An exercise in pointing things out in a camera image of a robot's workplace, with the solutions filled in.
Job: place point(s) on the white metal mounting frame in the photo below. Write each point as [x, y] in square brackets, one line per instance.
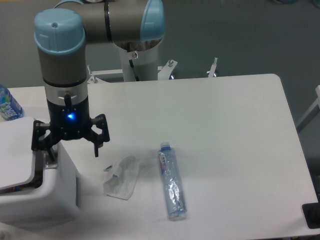
[165, 72]

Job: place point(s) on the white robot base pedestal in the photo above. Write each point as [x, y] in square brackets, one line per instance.
[139, 60]

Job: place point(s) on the black object at table edge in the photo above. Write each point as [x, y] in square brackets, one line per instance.
[311, 213]

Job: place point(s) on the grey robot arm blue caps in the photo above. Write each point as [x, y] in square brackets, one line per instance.
[62, 33]

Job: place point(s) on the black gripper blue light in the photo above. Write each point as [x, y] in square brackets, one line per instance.
[69, 124]

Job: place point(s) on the crumpled white paper wrapper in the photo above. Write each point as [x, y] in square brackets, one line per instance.
[121, 178]

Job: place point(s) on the clear empty plastic water bottle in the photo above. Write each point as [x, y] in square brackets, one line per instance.
[172, 183]

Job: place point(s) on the white push-lid trash can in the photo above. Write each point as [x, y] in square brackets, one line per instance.
[35, 193]

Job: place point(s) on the blue labelled drink bottle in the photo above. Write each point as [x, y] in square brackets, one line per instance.
[10, 109]

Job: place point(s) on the white frame at right edge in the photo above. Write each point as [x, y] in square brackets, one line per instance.
[310, 113]

